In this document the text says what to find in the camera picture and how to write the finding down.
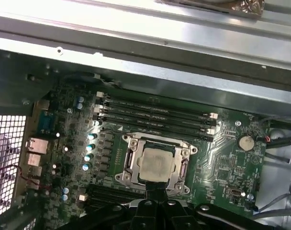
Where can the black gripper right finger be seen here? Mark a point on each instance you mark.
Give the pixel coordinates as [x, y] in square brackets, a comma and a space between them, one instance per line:
[174, 215]

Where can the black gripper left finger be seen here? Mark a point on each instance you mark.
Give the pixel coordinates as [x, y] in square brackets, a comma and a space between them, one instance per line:
[145, 215]

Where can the metal socket cover frame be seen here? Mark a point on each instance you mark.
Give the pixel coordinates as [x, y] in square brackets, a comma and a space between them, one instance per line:
[136, 165]

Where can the silver topped green CPU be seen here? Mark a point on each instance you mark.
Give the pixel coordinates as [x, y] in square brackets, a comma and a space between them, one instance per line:
[156, 164]

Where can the black RAM slot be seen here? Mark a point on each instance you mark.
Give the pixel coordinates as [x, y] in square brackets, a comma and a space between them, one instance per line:
[155, 104]
[104, 203]
[155, 128]
[112, 190]
[155, 112]
[155, 120]
[112, 197]

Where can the silver internal port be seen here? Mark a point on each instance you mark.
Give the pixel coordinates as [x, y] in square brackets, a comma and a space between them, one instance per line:
[235, 192]

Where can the green motherboard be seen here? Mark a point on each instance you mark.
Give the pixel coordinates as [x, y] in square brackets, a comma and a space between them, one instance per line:
[215, 163]

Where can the teal topped capacitor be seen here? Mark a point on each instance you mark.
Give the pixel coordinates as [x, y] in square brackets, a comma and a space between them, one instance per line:
[87, 157]
[91, 136]
[86, 167]
[89, 147]

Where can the blue topped capacitor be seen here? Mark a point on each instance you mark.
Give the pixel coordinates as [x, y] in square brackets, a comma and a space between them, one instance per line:
[65, 190]
[64, 197]
[79, 106]
[79, 99]

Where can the round silver coin battery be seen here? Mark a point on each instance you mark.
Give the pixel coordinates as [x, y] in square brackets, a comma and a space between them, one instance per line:
[245, 143]

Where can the small silver capacitor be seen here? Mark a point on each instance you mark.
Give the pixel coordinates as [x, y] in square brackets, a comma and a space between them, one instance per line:
[66, 148]
[55, 165]
[58, 134]

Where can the round board screw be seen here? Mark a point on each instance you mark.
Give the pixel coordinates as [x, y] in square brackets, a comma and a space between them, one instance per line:
[237, 123]

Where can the large silver port block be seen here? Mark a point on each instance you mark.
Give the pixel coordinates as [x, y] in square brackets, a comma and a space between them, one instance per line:
[37, 146]

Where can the grey metal PC case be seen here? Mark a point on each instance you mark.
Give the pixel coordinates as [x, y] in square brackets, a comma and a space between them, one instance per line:
[183, 86]

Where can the blue port connector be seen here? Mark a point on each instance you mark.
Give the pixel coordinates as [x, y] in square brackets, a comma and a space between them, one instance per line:
[46, 122]

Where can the CPU socket with metal frame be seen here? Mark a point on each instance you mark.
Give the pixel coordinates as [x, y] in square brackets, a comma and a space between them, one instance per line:
[123, 176]

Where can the square brown base plate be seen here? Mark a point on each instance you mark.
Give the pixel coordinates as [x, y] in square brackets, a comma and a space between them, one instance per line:
[248, 9]

